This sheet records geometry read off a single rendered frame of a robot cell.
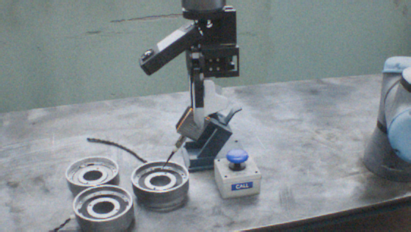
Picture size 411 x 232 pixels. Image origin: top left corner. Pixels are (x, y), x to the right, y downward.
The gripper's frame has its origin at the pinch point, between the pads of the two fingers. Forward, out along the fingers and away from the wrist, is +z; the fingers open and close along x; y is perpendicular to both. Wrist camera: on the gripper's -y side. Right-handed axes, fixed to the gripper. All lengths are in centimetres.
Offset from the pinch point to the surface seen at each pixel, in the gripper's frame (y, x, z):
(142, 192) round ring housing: -10.8, -7.4, 9.6
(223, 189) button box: 3.4, -7.5, 10.7
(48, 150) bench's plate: -32.0, 17.3, 12.9
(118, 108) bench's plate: -15.4, 36.4, 12.9
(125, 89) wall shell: -17, 157, 57
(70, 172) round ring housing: -24.8, 1.8, 9.9
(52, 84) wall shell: -56, 155, 49
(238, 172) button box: 6.5, -5.8, 8.6
